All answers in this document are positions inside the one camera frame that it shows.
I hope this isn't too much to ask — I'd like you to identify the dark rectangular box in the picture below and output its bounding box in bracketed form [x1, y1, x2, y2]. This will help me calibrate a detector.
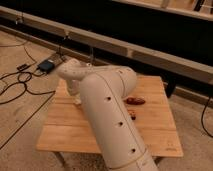
[128, 110, 136, 120]

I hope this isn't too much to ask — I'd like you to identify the blue black power box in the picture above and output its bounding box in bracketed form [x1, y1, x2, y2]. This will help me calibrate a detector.
[38, 60, 55, 73]

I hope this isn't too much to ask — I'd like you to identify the black floor cable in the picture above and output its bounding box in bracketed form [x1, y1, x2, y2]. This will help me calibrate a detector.
[0, 71, 56, 106]

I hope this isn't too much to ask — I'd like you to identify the black cable at right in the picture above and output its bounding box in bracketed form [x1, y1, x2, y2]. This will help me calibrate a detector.
[200, 96, 213, 139]

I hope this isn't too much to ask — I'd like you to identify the small black adapter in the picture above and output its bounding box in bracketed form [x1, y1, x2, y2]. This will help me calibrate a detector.
[17, 64, 30, 71]

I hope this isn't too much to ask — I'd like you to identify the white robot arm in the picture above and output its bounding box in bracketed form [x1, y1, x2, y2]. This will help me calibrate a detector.
[57, 59, 158, 171]

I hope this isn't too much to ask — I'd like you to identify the red toy food item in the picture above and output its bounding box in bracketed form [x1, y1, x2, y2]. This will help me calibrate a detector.
[126, 97, 145, 105]

